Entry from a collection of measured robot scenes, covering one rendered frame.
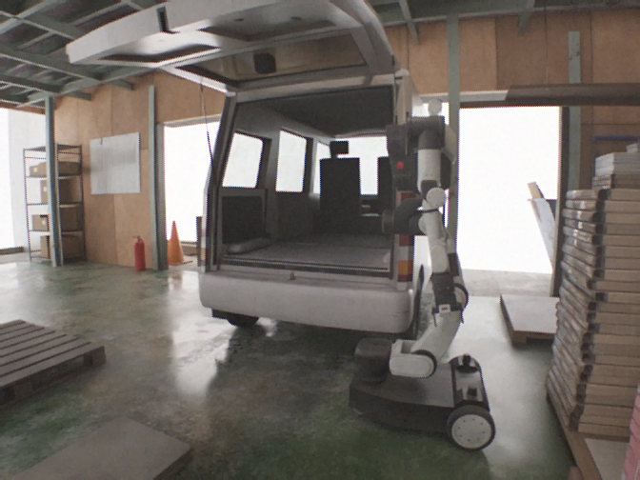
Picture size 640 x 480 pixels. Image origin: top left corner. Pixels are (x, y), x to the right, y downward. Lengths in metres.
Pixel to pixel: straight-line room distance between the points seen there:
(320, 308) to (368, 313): 0.28
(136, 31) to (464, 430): 2.05
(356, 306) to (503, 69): 2.99
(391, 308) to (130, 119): 5.13
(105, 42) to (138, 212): 4.52
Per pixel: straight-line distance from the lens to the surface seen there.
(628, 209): 1.67
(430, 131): 1.50
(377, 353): 1.84
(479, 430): 1.76
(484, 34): 4.39
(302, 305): 2.24
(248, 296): 2.41
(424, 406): 1.76
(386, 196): 4.02
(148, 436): 1.56
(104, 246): 6.81
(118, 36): 1.71
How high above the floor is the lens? 1.05
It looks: 7 degrees down
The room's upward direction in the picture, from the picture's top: straight up
